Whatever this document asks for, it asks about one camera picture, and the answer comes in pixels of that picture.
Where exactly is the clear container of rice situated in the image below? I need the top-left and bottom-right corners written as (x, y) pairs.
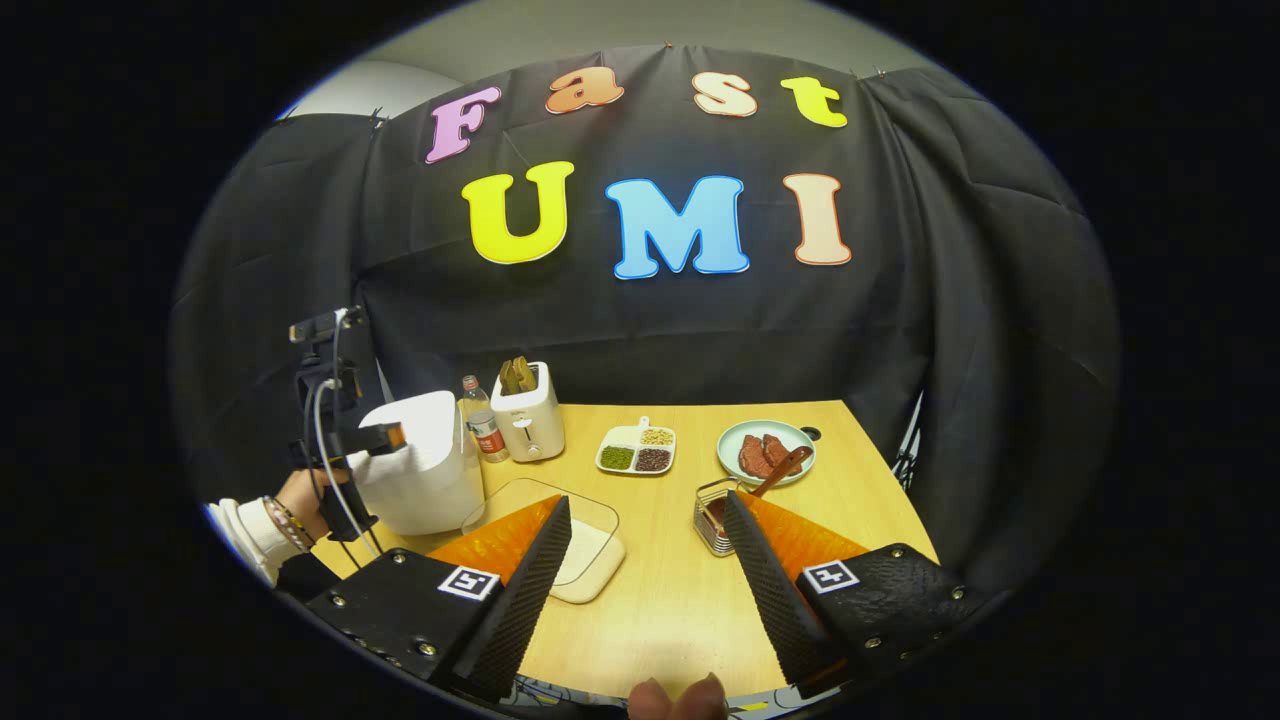
top-left (460, 478), bottom-right (627, 605)

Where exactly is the clear bottle with red label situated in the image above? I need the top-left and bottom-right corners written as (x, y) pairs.
top-left (458, 375), bottom-right (511, 464)

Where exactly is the beaded bracelet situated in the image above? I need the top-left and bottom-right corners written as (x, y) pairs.
top-left (262, 495), bottom-right (313, 554)

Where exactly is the black backdrop cloth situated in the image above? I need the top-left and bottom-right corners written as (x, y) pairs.
top-left (170, 45), bottom-right (1121, 591)

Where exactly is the white divided dish of grains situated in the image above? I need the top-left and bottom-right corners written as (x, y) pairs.
top-left (596, 416), bottom-right (677, 476)

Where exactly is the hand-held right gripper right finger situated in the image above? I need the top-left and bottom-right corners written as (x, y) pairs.
top-left (722, 490), bottom-right (986, 701)

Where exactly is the wooden spoon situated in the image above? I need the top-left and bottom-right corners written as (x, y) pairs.
top-left (705, 446), bottom-right (814, 531)

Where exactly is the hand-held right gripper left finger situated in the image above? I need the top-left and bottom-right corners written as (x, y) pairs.
top-left (305, 495), bottom-right (573, 701)

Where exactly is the wire chopstick holder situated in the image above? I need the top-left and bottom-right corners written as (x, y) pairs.
top-left (693, 478), bottom-right (761, 558)

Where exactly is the pale green plate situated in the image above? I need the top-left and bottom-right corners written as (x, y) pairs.
top-left (716, 420), bottom-right (816, 488)

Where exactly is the white toaster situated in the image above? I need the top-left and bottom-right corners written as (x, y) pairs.
top-left (490, 357), bottom-right (566, 463)

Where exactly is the white rice cooker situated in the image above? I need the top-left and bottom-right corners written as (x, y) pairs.
top-left (350, 390), bottom-right (486, 536)

